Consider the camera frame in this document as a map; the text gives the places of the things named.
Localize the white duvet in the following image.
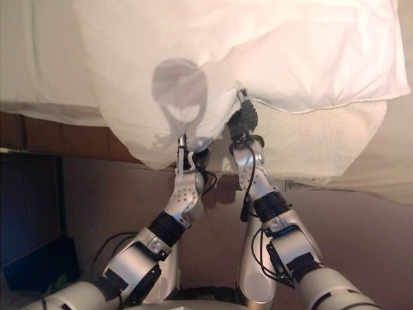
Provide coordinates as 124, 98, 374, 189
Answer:
72, 0, 410, 171

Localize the white mattress sheet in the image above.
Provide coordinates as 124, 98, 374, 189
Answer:
0, 0, 108, 121

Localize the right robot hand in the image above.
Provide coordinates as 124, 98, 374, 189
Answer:
227, 89, 259, 137

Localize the beige bedspread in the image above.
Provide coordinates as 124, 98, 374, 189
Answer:
322, 0, 413, 208

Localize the black floor box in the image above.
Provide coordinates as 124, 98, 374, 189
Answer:
0, 236, 82, 292

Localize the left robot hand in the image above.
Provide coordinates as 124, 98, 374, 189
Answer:
176, 135, 212, 174

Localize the printed paper sheet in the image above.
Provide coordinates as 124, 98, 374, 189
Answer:
285, 180, 356, 194

